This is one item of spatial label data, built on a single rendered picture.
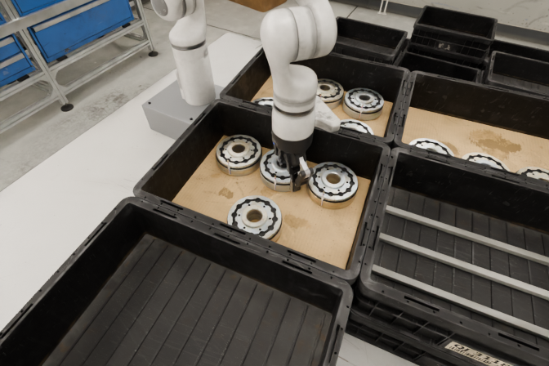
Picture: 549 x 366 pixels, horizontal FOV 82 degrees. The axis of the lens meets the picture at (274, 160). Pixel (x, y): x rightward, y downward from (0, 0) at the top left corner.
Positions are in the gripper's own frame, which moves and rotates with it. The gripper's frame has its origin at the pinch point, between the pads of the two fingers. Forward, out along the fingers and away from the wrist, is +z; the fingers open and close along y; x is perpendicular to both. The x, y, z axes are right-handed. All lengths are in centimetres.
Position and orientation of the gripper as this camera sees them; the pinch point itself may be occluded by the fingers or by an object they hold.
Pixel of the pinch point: (289, 176)
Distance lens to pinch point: 67.4
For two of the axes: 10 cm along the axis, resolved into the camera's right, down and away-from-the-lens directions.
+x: 9.1, -3.1, 2.9
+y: 4.2, 6.7, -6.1
